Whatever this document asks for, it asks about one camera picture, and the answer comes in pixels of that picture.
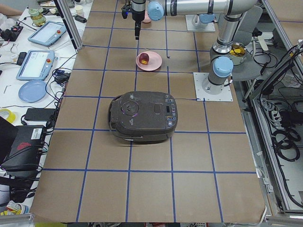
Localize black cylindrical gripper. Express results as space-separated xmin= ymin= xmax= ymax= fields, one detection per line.
xmin=131 ymin=0 xmax=145 ymax=40

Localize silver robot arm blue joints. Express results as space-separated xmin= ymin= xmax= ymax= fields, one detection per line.
xmin=147 ymin=0 xmax=257 ymax=95

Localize pink bowl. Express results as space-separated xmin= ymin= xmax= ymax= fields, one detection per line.
xmin=142 ymin=11 xmax=152 ymax=24

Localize red yellow apple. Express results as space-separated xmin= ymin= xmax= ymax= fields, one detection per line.
xmin=139 ymin=52 xmax=150 ymax=65

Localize pink plate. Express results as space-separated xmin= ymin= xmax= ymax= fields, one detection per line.
xmin=136 ymin=51 xmax=162 ymax=71

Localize light blue plate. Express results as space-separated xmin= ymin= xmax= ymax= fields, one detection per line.
xmin=18 ymin=79 xmax=46 ymax=103

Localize upper teach pendant tablet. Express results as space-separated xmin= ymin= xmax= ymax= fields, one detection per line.
xmin=28 ymin=21 xmax=67 ymax=47

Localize teach pendant tablet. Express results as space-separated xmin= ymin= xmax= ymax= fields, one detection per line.
xmin=16 ymin=50 xmax=55 ymax=81
xmin=28 ymin=21 xmax=67 ymax=47

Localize dark brown rice cooker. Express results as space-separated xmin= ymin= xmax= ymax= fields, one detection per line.
xmin=107 ymin=91 xmax=178 ymax=142

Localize green glass jar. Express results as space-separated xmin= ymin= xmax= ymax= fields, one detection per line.
xmin=28 ymin=8 xmax=46 ymax=26

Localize lower teach pendant tablet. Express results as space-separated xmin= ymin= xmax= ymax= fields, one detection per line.
xmin=16 ymin=50 xmax=55 ymax=81

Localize grey office chair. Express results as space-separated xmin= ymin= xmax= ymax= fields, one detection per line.
xmin=231 ymin=6 xmax=263 ymax=81

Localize black power adapter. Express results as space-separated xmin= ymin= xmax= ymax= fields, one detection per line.
xmin=24 ymin=108 xmax=55 ymax=122

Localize black computer box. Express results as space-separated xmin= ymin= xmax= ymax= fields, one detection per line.
xmin=0 ymin=118 xmax=46 ymax=171

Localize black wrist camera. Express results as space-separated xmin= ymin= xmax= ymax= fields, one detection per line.
xmin=121 ymin=5 xmax=129 ymax=19

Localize aluminium frame post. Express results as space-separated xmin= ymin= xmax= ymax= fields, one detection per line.
xmin=54 ymin=0 xmax=83 ymax=50

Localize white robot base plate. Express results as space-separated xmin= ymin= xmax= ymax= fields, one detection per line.
xmin=193 ymin=72 xmax=233 ymax=102

